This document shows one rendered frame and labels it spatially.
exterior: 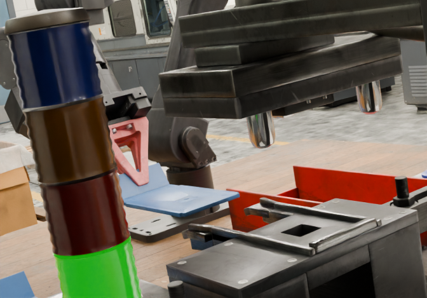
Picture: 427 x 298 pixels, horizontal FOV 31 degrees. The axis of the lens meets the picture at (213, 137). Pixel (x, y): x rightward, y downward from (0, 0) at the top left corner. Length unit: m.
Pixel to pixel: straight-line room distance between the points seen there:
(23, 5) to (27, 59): 11.66
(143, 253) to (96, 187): 0.62
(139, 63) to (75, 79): 10.40
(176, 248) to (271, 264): 0.38
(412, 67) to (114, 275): 6.35
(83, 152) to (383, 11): 0.22
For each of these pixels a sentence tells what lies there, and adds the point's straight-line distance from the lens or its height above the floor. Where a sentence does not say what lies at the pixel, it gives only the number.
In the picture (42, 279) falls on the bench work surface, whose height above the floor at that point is 0.90.
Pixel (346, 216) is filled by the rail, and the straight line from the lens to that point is 0.68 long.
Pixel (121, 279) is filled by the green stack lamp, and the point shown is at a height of 1.07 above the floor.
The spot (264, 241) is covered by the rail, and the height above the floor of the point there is 0.99.
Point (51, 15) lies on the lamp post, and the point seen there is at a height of 1.19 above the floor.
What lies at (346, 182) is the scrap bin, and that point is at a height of 0.95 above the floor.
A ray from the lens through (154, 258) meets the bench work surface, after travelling 0.94.
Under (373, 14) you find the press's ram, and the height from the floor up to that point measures 1.17.
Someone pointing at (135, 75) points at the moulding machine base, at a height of 0.41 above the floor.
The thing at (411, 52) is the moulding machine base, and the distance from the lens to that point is 6.66.
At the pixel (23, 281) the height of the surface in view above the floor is 0.94.
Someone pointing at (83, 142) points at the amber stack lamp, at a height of 1.14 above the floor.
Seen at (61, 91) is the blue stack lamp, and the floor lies 1.16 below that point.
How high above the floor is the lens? 1.19
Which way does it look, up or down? 10 degrees down
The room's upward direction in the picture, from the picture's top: 10 degrees counter-clockwise
